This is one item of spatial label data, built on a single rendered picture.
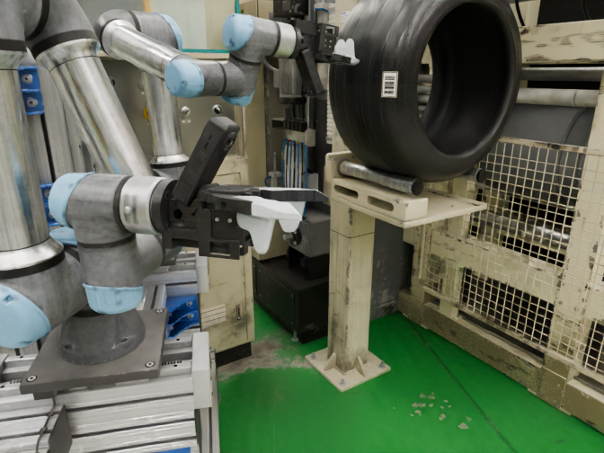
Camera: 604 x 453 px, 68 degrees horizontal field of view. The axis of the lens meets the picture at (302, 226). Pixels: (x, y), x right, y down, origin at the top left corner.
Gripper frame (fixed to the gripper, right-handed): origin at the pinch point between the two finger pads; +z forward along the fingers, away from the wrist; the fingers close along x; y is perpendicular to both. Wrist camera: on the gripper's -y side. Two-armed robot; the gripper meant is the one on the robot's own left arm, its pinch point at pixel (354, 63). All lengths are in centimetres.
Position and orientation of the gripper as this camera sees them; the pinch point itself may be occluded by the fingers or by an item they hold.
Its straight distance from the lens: 123.9
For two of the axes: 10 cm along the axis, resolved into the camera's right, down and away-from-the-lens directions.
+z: 8.4, -0.6, 5.4
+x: -5.3, -2.8, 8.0
